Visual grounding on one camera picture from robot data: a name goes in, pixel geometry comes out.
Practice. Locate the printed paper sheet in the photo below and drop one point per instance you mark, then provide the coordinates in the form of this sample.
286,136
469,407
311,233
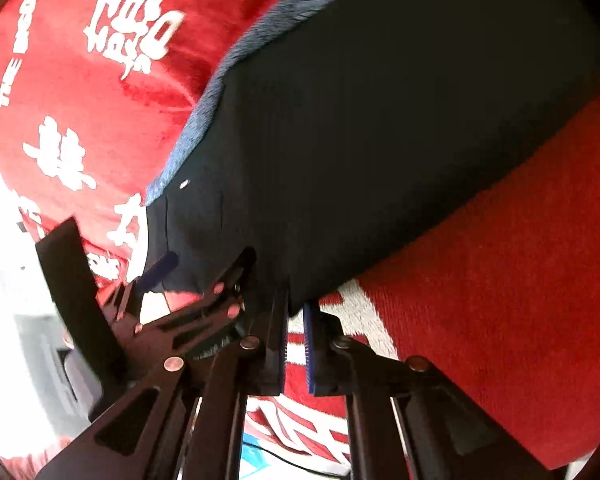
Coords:
260,462

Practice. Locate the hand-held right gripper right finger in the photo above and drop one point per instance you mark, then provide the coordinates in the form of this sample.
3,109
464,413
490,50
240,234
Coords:
310,355

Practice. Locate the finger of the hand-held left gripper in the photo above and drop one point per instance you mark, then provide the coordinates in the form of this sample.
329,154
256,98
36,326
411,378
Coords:
160,266
215,300

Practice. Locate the red printed blanket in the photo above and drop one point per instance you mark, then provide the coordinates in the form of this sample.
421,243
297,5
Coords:
505,260

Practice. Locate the black pants with grey waistband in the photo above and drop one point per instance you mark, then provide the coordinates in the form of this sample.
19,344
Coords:
370,135

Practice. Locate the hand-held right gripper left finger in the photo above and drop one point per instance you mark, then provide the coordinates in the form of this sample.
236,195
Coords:
279,345

